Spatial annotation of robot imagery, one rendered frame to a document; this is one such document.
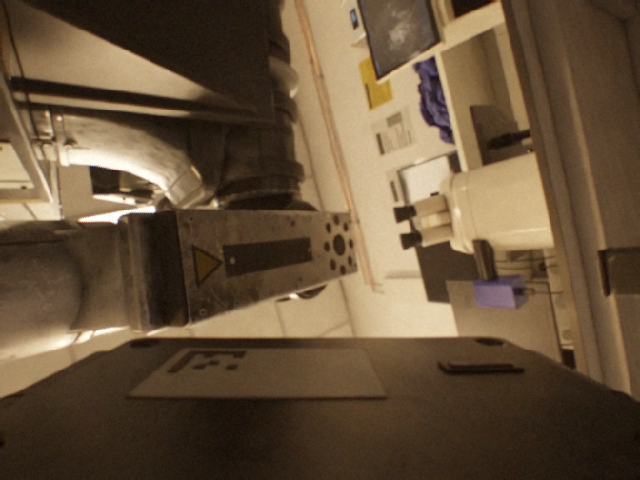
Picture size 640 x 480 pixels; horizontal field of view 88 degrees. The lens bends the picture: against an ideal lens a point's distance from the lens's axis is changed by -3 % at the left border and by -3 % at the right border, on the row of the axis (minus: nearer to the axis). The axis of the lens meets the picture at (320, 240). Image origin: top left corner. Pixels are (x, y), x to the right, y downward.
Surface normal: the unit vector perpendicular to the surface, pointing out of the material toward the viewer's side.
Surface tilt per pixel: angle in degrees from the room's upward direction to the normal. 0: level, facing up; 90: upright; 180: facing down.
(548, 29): 90
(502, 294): 90
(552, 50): 90
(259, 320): 180
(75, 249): 138
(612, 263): 90
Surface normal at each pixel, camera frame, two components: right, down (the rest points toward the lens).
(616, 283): -0.81, 0.07
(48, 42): 0.11, 0.99
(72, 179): 0.57, -0.09
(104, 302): -0.12, 0.00
